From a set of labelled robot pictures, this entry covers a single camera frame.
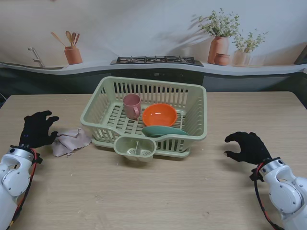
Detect black gas stove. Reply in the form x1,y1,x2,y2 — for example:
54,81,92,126
110,56,204,67

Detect red and black right cable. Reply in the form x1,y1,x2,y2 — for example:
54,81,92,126
254,164,285,230

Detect grey kitchen countertop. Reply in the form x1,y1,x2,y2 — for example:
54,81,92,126
0,61,307,76

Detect pale green plastic dish rack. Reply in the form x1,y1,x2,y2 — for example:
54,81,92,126
80,76,208,153

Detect pink plastic mug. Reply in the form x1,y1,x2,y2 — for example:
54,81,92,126
123,93,142,120

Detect beige wiping cloth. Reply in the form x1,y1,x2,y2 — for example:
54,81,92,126
51,127,93,158

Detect red and black cable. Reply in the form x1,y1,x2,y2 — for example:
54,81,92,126
254,164,285,230
8,148,40,227

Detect small round terracotta pot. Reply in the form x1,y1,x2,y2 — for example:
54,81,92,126
214,53,231,66

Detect plant in pale pot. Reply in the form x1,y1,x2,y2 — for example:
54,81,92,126
231,29,268,67

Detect pale green cutlery holder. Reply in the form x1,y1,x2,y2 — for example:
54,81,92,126
113,136,158,162

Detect teal plastic plate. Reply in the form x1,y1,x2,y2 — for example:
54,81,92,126
142,126,189,138

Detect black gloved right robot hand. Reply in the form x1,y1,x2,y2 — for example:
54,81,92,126
224,131,273,166

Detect metal faucet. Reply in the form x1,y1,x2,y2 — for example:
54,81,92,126
27,46,46,68

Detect terracotta utensil pot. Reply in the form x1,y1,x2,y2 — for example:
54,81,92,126
64,46,83,65

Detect plant in tall terracotta vase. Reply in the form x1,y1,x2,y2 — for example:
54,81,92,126
191,8,240,64

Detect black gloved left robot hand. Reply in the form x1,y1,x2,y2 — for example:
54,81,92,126
19,110,60,150

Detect wooden spatula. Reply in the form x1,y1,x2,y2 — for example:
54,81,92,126
51,32,66,47

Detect red and black left cable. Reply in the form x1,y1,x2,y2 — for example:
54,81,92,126
8,148,40,227

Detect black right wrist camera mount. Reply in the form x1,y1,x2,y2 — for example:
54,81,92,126
249,169,264,183

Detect orange plastic bowl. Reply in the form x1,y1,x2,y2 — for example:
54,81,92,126
142,103,177,127

